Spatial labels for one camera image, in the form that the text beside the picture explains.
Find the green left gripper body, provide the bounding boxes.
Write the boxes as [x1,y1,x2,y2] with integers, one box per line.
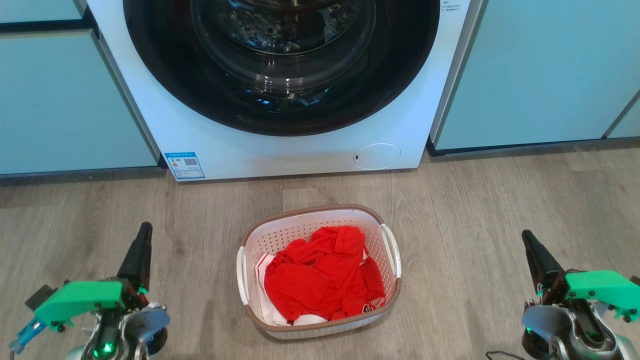
[25,279,149,334]

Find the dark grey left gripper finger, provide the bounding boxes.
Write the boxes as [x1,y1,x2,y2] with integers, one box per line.
[117,222,153,295]

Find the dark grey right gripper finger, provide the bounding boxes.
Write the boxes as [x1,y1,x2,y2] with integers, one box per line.
[521,229,567,304]

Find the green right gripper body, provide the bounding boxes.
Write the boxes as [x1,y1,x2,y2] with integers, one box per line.
[537,269,640,324]

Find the white brown-rimmed laundry basket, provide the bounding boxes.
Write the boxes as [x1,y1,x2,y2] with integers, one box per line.
[236,204,402,340]

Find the blue energy label sticker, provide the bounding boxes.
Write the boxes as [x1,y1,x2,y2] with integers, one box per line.
[164,152,206,181]

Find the large pale teal cabinet door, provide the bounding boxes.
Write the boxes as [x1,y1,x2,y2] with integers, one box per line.
[0,29,161,176]

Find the red mesh garment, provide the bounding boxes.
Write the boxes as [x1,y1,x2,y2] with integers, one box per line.
[263,225,387,322]

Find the round black glass washer door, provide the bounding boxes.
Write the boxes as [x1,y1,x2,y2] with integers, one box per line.
[122,0,441,137]

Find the white front-load washing machine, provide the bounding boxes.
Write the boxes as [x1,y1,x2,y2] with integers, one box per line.
[86,0,485,182]

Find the wide pale teal cabinet door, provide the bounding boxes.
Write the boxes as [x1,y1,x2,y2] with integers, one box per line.
[432,0,640,151]

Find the round white filter cover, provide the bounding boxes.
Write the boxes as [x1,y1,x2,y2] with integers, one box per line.
[353,143,402,171]

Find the narrow pale teal cabinet panel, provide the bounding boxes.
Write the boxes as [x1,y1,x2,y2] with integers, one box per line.
[0,0,87,23]

